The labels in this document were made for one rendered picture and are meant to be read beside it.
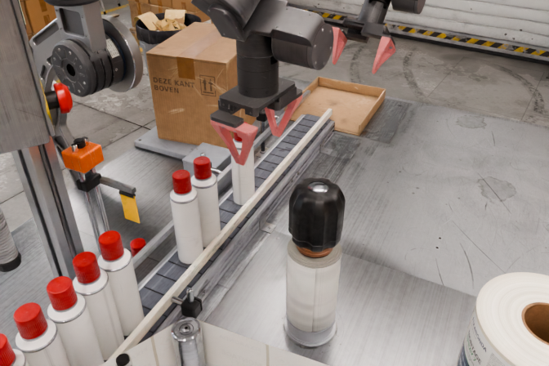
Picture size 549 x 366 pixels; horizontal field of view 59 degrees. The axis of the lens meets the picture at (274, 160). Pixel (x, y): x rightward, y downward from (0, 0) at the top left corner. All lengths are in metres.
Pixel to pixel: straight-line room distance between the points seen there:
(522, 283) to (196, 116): 0.93
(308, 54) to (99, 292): 0.46
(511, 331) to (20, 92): 0.69
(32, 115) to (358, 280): 0.65
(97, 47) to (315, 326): 0.82
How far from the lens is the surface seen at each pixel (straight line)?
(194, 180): 0.95
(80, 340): 0.79
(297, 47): 0.60
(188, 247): 0.98
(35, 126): 0.63
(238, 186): 1.11
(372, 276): 0.99
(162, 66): 1.38
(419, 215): 1.25
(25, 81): 0.61
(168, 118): 1.45
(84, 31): 1.25
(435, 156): 1.49
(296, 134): 1.43
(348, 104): 1.73
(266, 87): 0.66
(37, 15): 4.29
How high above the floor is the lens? 1.58
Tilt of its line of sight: 33 degrees down
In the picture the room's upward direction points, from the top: straight up
